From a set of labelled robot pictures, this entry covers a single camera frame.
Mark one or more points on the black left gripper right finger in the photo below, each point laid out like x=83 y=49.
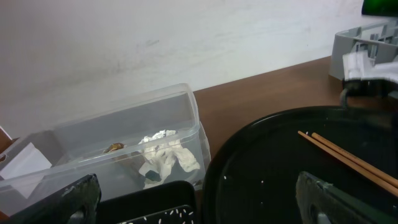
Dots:
x=322 y=202

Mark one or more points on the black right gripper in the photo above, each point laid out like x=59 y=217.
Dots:
x=380 y=88

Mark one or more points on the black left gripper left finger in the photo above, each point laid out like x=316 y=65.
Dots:
x=75 y=203

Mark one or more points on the gold snack wrapper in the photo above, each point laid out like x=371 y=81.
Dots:
x=114 y=147

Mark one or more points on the white tissue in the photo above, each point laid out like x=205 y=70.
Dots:
x=169 y=157

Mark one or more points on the grey dishwasher rack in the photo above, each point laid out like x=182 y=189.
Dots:
x=379 y=41

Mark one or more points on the round black tray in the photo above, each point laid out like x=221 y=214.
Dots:
x=253 y=176

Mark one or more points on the black rectangular tray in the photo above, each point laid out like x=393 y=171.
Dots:
x=171 y=203

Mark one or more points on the clear plastic bin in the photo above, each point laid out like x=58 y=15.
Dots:
x=39 y=164

